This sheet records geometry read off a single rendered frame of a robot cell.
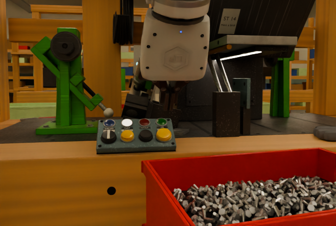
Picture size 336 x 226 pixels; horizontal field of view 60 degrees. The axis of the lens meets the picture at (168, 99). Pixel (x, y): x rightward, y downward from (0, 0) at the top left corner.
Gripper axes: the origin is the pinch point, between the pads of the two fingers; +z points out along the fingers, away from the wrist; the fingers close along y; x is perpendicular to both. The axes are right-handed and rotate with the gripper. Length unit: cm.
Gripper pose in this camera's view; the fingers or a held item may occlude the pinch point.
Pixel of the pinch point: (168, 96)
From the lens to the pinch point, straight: 50.5
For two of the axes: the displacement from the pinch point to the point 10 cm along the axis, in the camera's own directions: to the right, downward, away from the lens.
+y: 9.9, -0.1, 1.5
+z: -0.9, 7.8, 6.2
